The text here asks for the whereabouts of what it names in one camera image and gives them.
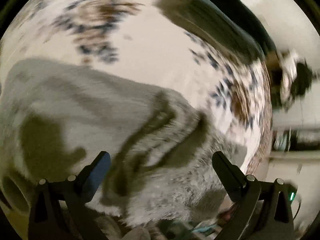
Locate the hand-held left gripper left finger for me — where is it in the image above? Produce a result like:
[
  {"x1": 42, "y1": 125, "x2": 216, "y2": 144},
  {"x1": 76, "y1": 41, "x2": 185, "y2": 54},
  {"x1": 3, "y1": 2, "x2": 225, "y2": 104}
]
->
[{"x1": 28, "y1": 151, "x2": 112, "y2": 240}]

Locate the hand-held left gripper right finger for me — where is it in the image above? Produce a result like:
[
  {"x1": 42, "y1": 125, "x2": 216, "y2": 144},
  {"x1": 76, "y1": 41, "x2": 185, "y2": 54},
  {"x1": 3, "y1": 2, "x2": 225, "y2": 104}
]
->
[{"x1": 212, "y1": 151, "x2": 295, "y2": 240}]

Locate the grey fluffy towel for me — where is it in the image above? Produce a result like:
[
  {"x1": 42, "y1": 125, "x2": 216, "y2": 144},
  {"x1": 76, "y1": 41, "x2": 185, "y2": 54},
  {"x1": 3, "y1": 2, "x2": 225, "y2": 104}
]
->
[{"x1": 0, "y1": 57, "x2": 249, "y2": 228}]

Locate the white shelf unit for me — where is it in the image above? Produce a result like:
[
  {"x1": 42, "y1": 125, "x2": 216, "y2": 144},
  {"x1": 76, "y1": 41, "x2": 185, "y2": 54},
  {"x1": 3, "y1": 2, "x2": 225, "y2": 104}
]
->
[{"x1": 270, "y1": 47, "x2": 320, "y2": 170}]

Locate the white floral printed bed sheet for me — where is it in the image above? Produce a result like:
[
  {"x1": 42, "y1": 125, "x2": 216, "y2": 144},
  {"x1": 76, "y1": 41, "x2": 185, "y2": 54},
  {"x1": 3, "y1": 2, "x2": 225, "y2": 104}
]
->
[{"x1": 0, "y1": 0, "x2": 273, "y2": 180}]

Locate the dark cloth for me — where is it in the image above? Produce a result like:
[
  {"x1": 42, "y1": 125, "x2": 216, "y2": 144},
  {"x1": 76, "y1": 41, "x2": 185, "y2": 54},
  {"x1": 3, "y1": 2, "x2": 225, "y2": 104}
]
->
[{"x1": 156, "y1": 0, "x2": 277, "y2": 65}]

